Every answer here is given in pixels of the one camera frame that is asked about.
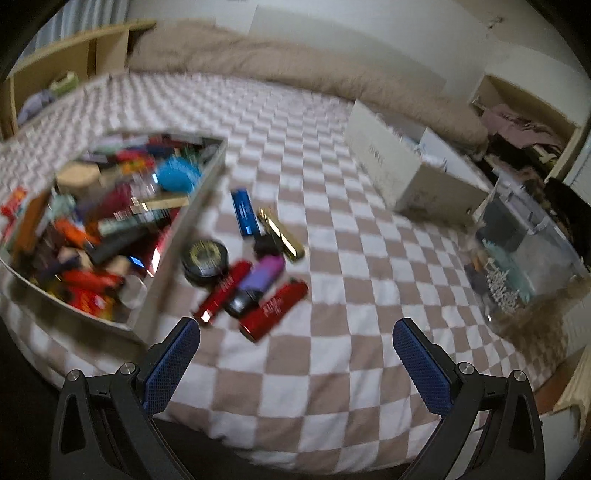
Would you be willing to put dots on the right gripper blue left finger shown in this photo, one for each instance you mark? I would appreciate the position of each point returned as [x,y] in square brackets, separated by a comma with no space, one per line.
[103,426]

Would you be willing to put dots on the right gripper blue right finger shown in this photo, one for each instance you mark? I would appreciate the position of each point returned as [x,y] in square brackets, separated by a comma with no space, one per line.
[511,445]

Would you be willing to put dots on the large red lighter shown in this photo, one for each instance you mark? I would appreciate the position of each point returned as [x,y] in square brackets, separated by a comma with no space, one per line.
[259,322]

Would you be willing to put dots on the purple gradient vape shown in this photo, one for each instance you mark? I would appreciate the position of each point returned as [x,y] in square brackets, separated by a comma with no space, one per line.
[255,285]

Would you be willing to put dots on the blue lighter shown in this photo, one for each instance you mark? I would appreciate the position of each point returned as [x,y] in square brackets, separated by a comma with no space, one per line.
[247,223]

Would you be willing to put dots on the gold lighter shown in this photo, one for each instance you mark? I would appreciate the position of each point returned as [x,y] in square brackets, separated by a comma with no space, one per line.
[292,247]

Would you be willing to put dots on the white clutter box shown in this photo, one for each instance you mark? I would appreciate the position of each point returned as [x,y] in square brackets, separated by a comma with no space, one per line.
[108,256]

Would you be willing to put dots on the silver tiara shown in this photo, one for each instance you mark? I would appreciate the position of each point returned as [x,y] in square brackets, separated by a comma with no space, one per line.
[503,295]

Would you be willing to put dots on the clear plastic storage bin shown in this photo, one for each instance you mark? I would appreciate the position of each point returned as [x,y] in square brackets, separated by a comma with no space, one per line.
[521,237]

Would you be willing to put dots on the black round tin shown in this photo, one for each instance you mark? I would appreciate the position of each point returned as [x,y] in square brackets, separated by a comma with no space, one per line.
[204,261]

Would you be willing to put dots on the slim red lighter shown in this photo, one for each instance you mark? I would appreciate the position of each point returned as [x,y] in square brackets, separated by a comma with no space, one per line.
[221,293]

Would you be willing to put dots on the red snack packet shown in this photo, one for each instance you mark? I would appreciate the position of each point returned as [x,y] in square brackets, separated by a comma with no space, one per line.
[12,205]

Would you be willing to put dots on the black ribbed cap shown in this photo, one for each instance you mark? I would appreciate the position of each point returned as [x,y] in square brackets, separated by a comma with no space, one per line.
[267,245]

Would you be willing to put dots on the wooden oval lid box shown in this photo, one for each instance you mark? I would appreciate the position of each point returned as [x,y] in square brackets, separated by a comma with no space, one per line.
[76,178]

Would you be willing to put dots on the white shoe box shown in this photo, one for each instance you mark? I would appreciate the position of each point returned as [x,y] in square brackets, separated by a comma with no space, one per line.
[415,171]

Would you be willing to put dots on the blue plastic packet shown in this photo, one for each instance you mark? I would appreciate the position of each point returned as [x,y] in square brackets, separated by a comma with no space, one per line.
[177,175]

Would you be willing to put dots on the open closet with clothes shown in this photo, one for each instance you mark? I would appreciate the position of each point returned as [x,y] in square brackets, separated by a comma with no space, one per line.
[526,131]

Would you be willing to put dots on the purple plush toy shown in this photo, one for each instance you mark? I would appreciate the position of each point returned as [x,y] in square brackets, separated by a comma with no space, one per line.
[34,105]

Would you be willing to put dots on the green avocado plush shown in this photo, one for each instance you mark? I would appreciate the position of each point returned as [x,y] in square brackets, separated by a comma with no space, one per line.
[64,84]

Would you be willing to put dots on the wooden headboard shelf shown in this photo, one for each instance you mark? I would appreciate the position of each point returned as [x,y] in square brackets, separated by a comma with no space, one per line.
[89,54]

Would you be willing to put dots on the beige fluffy duvet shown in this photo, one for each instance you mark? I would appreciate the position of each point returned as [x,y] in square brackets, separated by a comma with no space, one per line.
[199,46]

